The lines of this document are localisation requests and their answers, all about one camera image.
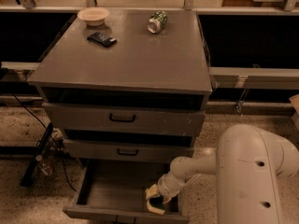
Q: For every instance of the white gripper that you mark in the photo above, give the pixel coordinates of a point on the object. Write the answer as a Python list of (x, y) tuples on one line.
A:
[(163, 188)]

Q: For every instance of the green and yellow sponge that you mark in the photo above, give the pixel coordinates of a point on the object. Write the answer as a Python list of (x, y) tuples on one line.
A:
[(157, 205)]

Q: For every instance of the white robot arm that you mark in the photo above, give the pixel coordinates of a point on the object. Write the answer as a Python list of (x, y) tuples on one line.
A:
[(247, 164)]

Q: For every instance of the grey open bottom drawer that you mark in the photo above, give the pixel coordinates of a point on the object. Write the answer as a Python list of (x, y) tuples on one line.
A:
[(113, 192)]

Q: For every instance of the grey middle drawer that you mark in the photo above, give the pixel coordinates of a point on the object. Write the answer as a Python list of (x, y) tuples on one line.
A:
[(82, 149)]

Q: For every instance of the grey top drawer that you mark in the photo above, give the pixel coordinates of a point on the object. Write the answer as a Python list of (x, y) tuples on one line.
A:
[(124, 120)]

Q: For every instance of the grey drawer cabinet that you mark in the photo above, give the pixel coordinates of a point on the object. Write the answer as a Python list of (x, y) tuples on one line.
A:
[(142, 71)]

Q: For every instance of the small plastic bottle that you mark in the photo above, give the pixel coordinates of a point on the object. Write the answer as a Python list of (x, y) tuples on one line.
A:
[(44, 165)]

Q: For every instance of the black stand leg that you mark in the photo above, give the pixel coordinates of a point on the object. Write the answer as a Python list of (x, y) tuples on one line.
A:
[(27, 179)]

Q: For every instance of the green soda can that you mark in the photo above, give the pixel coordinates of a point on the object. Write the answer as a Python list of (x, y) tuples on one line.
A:
[(157, 22)]

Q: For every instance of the beige bowl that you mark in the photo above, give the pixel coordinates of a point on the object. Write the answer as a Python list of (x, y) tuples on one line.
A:
[(93, 16)]

